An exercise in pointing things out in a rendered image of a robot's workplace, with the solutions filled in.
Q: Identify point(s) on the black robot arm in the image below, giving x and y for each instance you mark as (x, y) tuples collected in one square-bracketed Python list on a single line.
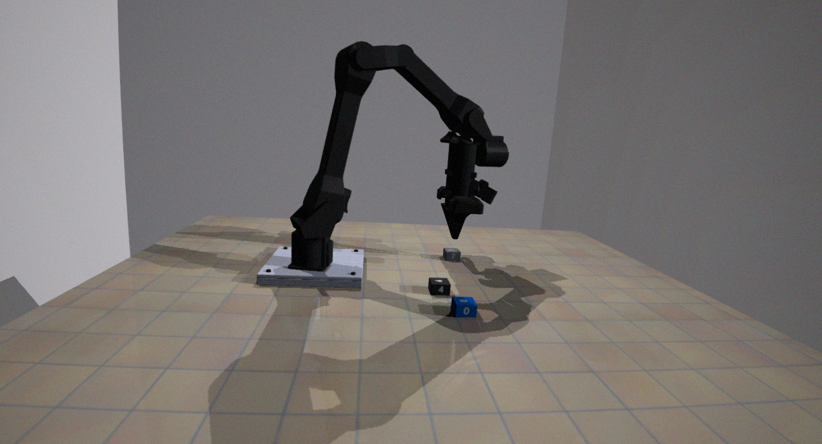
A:
[(326, 199)]

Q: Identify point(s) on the blue block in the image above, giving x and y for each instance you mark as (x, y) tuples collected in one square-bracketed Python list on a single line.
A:
[(464, 306)]

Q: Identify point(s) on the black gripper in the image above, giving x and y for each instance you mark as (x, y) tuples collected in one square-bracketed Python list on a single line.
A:
[(457, 204)]

